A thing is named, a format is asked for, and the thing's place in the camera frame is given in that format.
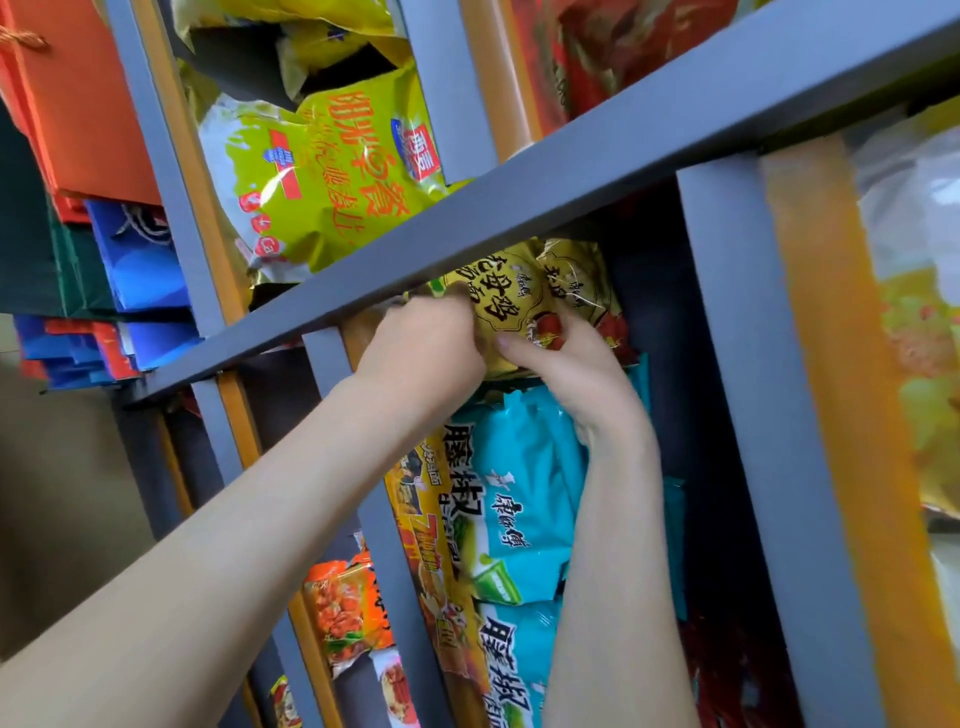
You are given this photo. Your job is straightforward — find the person's right hand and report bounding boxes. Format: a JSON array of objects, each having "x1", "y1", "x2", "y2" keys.
[{"x1": 494, "y1": 299, "x2": 654, "y2": 451}]

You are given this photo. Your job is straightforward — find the person's left hand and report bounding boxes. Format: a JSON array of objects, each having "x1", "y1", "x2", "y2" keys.
[{"x1": 356, "y1": 288, "x2": 487, "y2": 421}]

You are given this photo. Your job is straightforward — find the yellow noodle packet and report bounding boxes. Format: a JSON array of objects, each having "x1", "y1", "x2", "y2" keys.
[{"x1": 427, "y1": 239, "x2": 556, "y2": 380}]

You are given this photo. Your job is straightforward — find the teal noodle packets row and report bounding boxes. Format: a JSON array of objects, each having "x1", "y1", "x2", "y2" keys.
[{"x1": 449, "y1": 356, "x2": 688, "y2": 728}]

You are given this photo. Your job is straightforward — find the grey metal shelf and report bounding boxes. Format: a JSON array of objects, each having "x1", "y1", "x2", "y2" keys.
[{"x1": 104, "y1": 0, "x2": 960, "y2": 728}]

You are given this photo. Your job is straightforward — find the person's left forearm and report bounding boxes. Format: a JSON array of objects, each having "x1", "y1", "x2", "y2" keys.
[{"x1": 0, "y1": 374, "x2": 466, "y2": 728}]

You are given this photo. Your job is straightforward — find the person's right forearm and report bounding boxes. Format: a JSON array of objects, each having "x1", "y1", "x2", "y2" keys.
[{"x1": 539, "y1": 427, "x2": 703, "y2": 728}]

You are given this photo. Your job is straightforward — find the lime green snack bags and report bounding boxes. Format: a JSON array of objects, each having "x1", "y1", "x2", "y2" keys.
[{"x1": 198, "y1": 63, "x2": 470, "y2": 286}]

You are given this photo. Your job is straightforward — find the orange snack packets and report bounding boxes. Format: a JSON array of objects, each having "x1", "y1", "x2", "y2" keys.
[{"x1": 303, "y1": 551, "x2": 395, "y2": 680}]

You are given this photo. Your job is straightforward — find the row of blue gift bags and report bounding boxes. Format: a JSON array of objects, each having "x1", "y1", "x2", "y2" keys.
[{"x1": 83, "y1": 198, "x2": 204, "y2": 373}]

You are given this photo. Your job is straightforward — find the row of yellow snack bags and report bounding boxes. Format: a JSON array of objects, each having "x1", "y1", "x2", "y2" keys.
[{"x1": 851, "y1": 97, "x2": 960, "y2": 616}]

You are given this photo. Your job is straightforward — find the yellow blue snack bag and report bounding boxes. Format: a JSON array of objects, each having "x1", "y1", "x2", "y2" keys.
[{"x1": 170, "y1": 0, "x2": 414, "y2": 103}]

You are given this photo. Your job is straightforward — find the pink snack packet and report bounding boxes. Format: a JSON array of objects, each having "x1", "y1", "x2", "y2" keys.
[{"x1": 371, "y1": 648, "x2": 421, "y2": 728}]

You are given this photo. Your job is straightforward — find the red figure print bag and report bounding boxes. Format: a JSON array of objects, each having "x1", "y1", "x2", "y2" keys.
[{"x1": 509, "y1": 0, "x2": 774, "y2": 136}]

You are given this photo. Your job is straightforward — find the bunch of small gift bags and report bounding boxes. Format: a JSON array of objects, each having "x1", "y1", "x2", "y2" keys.
[{"x1": 13, "y1": 314, "x2": 140, "y2": 391}]

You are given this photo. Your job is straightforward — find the stack of green cartoon packets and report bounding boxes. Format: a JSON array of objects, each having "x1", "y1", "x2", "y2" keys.
[{"x1": 269, "y1": 674, "x2": 301, "y2": 728}]

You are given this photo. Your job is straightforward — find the dark green gift bag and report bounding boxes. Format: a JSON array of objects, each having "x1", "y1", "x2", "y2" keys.
[{"x1": 0, "y1": 104, "x2": 118, "y2": 320}]

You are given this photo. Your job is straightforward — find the large orange gift bag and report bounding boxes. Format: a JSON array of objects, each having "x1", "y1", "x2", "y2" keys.
[{"x1": 0, "y1": 0, "x2": 163, "y2": 226}]

